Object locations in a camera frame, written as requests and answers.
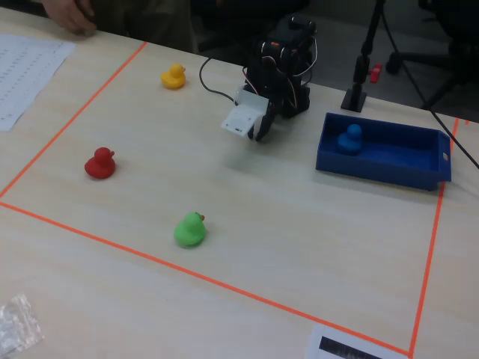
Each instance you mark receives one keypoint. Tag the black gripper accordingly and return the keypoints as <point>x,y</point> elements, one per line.
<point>266,122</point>

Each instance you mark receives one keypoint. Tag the blue rubber duck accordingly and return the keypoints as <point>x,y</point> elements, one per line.
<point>350,141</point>

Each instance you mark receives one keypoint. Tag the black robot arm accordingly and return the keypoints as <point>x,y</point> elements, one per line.
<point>288,63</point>

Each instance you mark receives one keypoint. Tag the yellow rubber duck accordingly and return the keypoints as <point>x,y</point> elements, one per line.
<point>173,77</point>

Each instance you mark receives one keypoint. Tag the green rubber duck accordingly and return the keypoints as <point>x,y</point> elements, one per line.
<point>189,230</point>

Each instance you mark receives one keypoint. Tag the blue plastic box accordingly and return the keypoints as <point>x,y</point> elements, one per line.
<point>400,164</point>

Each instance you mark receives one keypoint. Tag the red rubber duck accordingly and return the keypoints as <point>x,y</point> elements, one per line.
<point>100,164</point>

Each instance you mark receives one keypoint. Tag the bare person hand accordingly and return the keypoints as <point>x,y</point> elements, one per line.
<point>69,15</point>

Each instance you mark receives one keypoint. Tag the red clamp knob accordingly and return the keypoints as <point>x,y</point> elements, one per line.
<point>375,73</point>

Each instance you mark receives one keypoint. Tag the orange tape strip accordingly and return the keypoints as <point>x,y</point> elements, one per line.
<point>430,243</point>
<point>209,279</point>
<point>71,119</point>

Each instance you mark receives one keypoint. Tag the black office chair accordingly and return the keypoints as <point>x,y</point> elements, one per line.
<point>441,41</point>

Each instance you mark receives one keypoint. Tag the white label with barcode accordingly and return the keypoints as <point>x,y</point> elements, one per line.
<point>348,346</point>

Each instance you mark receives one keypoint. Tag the printed white paper sheet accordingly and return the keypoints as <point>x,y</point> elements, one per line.
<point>22,75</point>

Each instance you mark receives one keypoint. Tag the clear plastic bag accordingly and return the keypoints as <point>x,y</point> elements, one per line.
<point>16,325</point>

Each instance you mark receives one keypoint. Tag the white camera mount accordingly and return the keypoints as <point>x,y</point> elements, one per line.
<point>243,114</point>

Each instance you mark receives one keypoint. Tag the black camera stand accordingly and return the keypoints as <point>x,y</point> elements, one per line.
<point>357,82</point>

